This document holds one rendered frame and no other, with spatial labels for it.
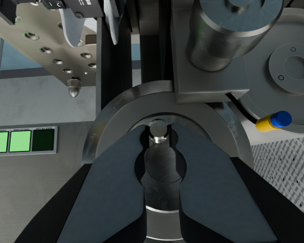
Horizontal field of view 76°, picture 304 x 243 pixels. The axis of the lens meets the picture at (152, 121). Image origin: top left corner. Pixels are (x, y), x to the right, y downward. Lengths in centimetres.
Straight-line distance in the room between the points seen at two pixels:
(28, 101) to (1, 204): 234
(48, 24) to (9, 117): 266
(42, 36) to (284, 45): 36
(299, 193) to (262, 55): 20
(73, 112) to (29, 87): 69
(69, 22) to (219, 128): 16
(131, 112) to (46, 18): 25
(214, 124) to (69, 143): 43
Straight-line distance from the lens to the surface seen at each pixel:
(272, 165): 38
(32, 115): 283
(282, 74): 21
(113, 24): 19
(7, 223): 63
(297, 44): 23
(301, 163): 32
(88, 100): 254
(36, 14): 37
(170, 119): 15
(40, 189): 58
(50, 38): 41
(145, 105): 16
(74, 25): 21
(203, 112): 17
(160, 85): 18
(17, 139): 61
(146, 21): 56
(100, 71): 20
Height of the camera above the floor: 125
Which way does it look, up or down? 11 degrees down
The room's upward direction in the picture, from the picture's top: 177 degrees clockwise
